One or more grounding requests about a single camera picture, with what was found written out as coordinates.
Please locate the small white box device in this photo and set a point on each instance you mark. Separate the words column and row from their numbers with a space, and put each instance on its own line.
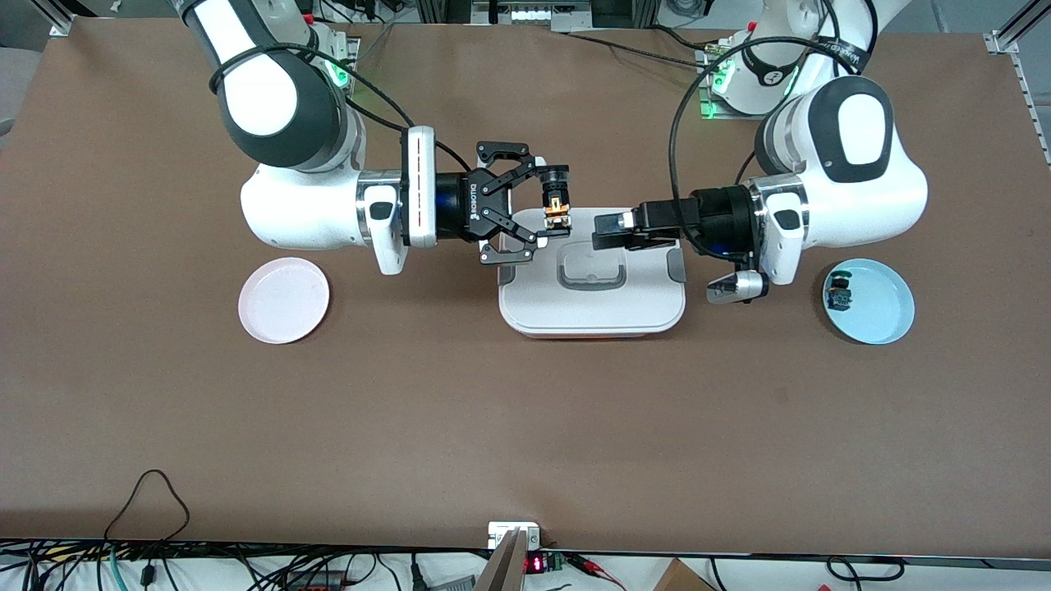
column 502, row 532

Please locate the pink round plate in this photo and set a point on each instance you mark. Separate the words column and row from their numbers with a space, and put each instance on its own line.
column 283, row 300

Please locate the blue and black switch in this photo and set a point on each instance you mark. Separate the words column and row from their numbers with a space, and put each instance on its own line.
column 840, row 294

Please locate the red and black clip lead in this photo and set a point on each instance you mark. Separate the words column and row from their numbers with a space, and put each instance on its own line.
column 595, row 568

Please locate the light blue round plate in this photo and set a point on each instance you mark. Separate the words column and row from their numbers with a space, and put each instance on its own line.
column 883, row 308

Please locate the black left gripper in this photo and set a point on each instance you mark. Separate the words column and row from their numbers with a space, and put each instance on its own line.
column 716, row 217

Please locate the black power strip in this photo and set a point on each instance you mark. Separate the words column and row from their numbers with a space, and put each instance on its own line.
column 316, row 581

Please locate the white lunch box grey clips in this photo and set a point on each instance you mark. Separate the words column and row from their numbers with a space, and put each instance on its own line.
column 591, row 312

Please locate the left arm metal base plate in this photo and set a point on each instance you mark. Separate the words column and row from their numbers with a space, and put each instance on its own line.
column 708, row 103

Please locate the aluminium profile post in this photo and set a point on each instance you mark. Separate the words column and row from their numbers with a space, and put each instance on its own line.
column 505, row 566

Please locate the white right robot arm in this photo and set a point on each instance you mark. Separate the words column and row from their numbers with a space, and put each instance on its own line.
column 279, row 98

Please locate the brown cardboard piece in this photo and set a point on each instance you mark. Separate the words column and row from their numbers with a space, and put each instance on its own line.
column 681, row 579

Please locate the orange and black switch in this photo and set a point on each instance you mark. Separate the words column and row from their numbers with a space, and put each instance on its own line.
column 557, row 212

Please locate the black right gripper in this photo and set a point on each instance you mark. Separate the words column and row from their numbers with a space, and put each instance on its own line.
column 456, row 206

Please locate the red digit display board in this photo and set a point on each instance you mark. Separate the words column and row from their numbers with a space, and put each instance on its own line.
column 538, row 563

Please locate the aluminium corner bracket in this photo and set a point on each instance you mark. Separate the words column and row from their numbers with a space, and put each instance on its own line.
column 1006, row 37

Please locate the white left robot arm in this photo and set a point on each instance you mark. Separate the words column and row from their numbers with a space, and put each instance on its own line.
column 862, row 164

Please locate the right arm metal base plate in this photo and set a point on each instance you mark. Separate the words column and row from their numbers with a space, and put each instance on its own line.
column 353, row 49

